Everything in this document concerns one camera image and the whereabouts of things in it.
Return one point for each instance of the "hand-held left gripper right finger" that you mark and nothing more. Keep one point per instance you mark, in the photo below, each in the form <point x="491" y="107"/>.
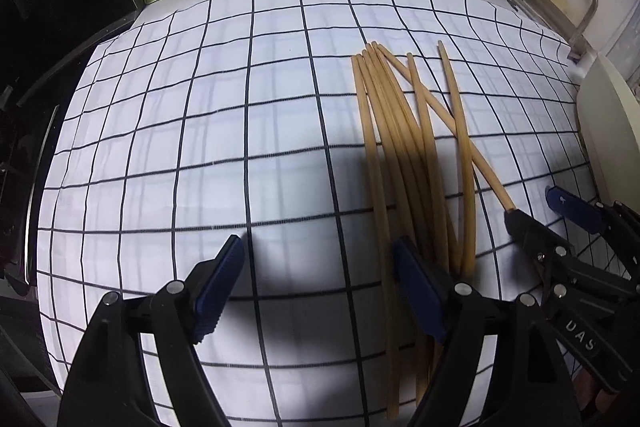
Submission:
<point x="417" y="287"/>

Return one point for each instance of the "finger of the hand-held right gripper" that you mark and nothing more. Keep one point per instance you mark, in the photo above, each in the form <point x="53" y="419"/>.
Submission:
<point x="530" y="234"/>
<point x="575" y="209"/>

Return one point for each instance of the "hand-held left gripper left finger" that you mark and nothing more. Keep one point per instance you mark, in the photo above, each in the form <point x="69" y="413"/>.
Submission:
<point x="220" y="292"/>

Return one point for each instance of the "white round plastic basin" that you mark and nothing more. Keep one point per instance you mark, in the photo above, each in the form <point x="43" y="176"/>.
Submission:
<point x="610" y="117"/>

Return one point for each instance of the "pile of wooden chopsticks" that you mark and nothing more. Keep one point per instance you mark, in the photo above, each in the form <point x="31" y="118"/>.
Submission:
<point x="400" y="187"/>

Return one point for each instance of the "person's right hand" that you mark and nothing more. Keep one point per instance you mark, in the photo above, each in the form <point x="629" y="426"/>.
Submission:
<point x="595" y="392"/>

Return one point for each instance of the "white black grid cloth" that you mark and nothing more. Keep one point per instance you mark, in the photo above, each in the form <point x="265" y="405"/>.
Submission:
<point x="200" y="132"/>

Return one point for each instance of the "black kitchen appliance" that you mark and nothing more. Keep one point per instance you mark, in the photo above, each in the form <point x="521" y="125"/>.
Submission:
<point x="50" y="7"/>

